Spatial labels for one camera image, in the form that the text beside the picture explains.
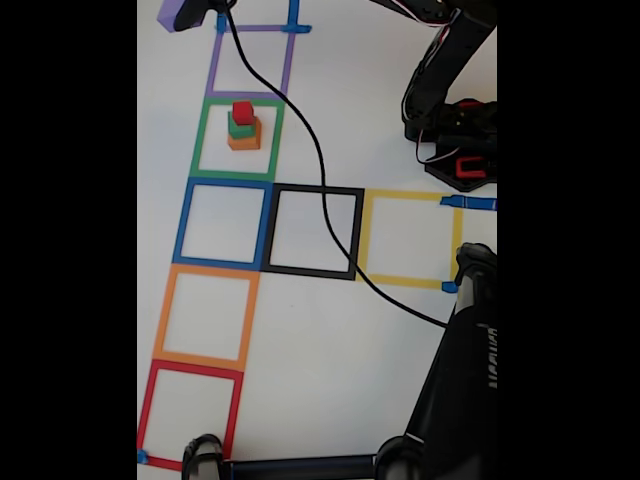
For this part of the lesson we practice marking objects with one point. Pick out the purple block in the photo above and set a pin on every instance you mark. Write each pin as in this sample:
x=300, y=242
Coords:
x=167, y=12

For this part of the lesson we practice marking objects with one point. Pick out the small red cube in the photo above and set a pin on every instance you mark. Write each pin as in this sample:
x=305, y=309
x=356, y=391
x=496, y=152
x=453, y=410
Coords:
x=243, y=112

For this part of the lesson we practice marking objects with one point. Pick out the green block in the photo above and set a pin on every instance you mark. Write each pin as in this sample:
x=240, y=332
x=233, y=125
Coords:
x=242, y=131

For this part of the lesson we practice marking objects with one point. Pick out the orange block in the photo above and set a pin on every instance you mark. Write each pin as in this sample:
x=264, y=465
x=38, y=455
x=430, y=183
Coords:
x=245, y=144

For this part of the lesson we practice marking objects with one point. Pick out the blue tape strip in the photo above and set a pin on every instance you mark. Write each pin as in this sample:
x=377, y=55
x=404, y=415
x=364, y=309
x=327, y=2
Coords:
x=294, y=12
x=475, y=203
x=221, y=22
x=300, y=28

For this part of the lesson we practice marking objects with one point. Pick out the small blue tape piece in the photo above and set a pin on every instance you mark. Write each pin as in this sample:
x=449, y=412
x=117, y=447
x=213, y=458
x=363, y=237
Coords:
x=449, y=287
x=142, y=456

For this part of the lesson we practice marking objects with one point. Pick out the purple square frame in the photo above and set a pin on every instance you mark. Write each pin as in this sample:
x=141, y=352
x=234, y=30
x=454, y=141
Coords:
x=247, y=95

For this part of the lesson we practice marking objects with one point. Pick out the green square frame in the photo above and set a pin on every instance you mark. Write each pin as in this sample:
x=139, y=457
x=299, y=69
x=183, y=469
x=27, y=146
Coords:
x=235, y=175

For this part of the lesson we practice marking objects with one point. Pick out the blue square frame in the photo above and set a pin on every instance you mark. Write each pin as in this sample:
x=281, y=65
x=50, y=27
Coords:
x=181, y=225

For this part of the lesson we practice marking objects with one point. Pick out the black square frame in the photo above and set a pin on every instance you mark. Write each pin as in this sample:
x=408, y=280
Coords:
x=315, y=189

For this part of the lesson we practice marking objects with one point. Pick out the orange square frame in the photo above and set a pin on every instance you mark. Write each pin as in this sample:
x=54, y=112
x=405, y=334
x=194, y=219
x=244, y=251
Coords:
x=210, y=271

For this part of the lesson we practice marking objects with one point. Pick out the yellow square frame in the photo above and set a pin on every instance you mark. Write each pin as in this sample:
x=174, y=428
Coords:
x=405, y=195

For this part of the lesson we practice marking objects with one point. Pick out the red square frame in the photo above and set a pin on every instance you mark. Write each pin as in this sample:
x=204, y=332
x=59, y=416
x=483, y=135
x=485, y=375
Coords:
x=195, y=371

